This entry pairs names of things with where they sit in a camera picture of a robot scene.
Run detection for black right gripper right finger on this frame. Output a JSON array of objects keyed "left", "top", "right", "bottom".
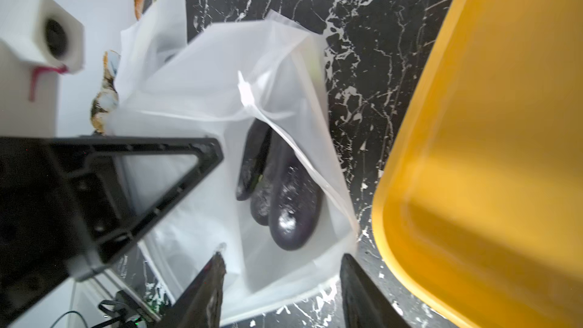
[{"left": 339, "top": 254, "right": 409, "bottom": 328}]

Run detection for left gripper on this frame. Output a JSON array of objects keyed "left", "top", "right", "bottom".
[{"left": 1, "top": 136, "right": 223, "bottom": 327}]

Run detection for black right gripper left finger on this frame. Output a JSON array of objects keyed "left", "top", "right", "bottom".
[{"left": 154, "top": 252, "right": 226, "bottom": 328}]

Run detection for purple eggplant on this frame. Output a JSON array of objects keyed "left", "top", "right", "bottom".
[
  {"left": 269, "top": 153, "right": 322, "bottom": 251},
  {"left": 235, "top": 119, "right": 272, "bottom": 201},
  {"left": 251, "top": 131, "right": 294, "bottom": 226}
]

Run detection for yellow plastic tray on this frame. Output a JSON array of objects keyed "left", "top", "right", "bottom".
[{"left": 372, "top": 0, "right": 582, "bottom": 327}]

